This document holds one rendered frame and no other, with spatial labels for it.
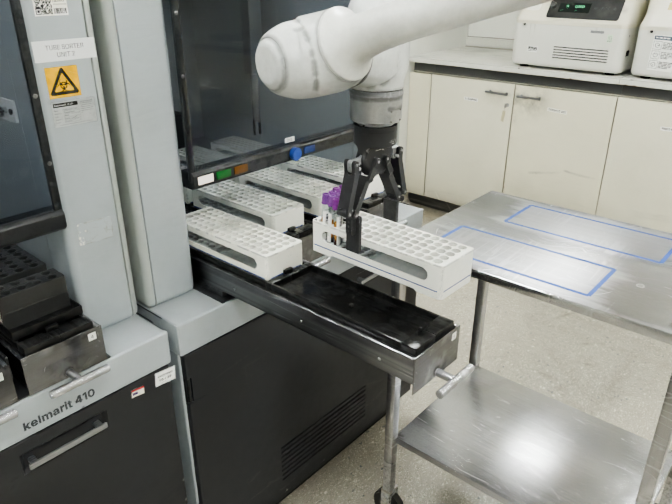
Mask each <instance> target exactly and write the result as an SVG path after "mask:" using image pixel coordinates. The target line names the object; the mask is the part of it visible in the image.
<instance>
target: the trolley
mask: <svg viewBox="0 0 672 504"><path fill-rule="evenodd" d="M418 230H421V231H424V232H427V233H430V234H433V235H436V236H439V237H442V238H445V239H448V240H452V241H455V242H458V243H461V244H464V245H467V246H470V247H473V248H474V251H473V260H472V269H471V277H473V278H476V279H478V285H477V294H476V303H475V312H474V321H473V330H472V339H471V348H470V357H469V363H470V364H472V365H473V366H474V371H473V372H471V373H470V374H469V375H468V376H467V377H466V378H465V379H464V380H462V381H461V382H460V383H459V384H458V385H457V386H456V387H455V388H453V389H452V390H451V391H450V392H449V393H448V394H447V395H446V396H445V397H443V398H442V399H439V398H437V399H436V400H435V401H434V402H433V403H431V404H430V405H429V406H428V407H427V408H426V409H425V410H424V411H422V412H421V413H420V414H419V415H418V416H417V417H416V418H415V419H414V420H412V421H411V422H410V423H409V424H408V425H407V426H406V427H405V428H403V429H402V430H401V431H400V432H399V433H398V423H399V405H400V387H401V379H399V378H397V377H395V376H393V375H391V374H389V373H388V378H387V401H386V424H385V447H384V470H383V487H380V488H379V489H378V490H377V491H376V492H375V493H374V502H375V504H403V501H402V499H401V497H400V496H399V495H398V485H397V484H395V478H396V460H397V444H399V445H401V446H402V447H404V448H406V449H408V450H409V451H411V452H413V453H415V454H416V455H418V456H420V457H422V458H423V459H425V460H427V461H429V462H430V463H432V464H434V465H436V466H437V467H439V468H441V469H443V470H444V471H446V472H448V473H450V474H452V475H453V476H455V477H457V478H459V479H460V480H462V481H464V482H466V483H467V484H469V485H471V486H473V487H474V488H476V489H478V490H480V491H481V492H483V493H485V494H487V495H488V496H490V497H492V498H494V499H495V500H497V501H499V502H501V503H502V504H672V450H670V449H669V446H670V442H671V439H672V373H671V376H670V380H669V383H668V387H667V391H666V394H665V398H664V401H663V405H662V408H661V412H660V415H659V419H658V422H657V426H656V429H655V433H654V437H653V440H652V441H650V440H647V439H645V438H643V437H640V436H638V435H636V434H634V433H631V432H629V431H627V430H624V429H622V428H620V427H617V426H615V425H613V424H611V423H608V422H606V421H604V420H601V419H599V418H597V417H594V416H592V415H590V414H587V413H585V412H583V411H581V410H578V409H576V408H574V407H571V406H569V405H567V404H564V403H562V402H560V401H558V400H555V399H553V398H551V397H548V396H546V395H544V394H541V393H539V392H537V391H534V390H532V389H530V388H528V387H525V386H523V385H521V384H518V383H516V382H514V381H511V380H509V379H507V378H504V377H502V376H500V375H498V374H495V373H493V372H491V371H488V370H486V369H484V368H481V367H479V363H480V355H481V346H482V338H483V330H484V321H485V313H486V305H487V296H488V288H489V283H490V284H493V285H496V286H499V287H502V288H505V289H508V290H511V291H514V292H517V293H520V294H523V295H526V296H529V297H532V298H535V299H538V300H541V301H543V302H546V303H549V304H552V305H555V306H558V307H561V308H564V309H567V310H570V311H573V312H576V313H579V314H582V315H585V316H588V317H591V318H594V319H597V320H599V321H602V322H605V323H608V324H611V325H614V326H617V327H620V328H623V329H626V330H629V331H632V332H635V333H638V334H641V335H644V336H647V337H650V338H653V339H655V340H658V341H661V342H664V343H667V344H670V345H672V233H668V232H664V231H659V230H655V229H651V228H647V227H643V226H639V225H634V224H630V223H626V222H622V221H618V220H613V219H609V218H605V217H601V216H597V215H592V214H588V213H584V212H580V211H576V210H571V209H567V208H563V207H559V206H555V205H551V204H546V203H542V202H538V201H534V200H530V199H525V198H521V197H517V196H513V195H509V194H504V193H500V192H496V191H490V192H488V193H486V194H484V195H482V196H480V197H478V198H476V199H474V200H472V201H470V202H468V203H466V204H464V205H463V206H461V207H459V208H457V209H455V210H453V211H451V212H449V213H447V214H445V215H443V216H441V217H439V218H438V219H436V220H434V221H432V222H430V223H428V224H426V225H424V226H422V227H420V228H418ZM665 481H666V482H665ZM664 483H665V485H664ZM663 485H664V488H663V492H662V495H661V498H660V500H659V502H658V503H655V501H656V499H657V497H658V495H659V493H660V491H661V489H662V487H663Z"/></svg>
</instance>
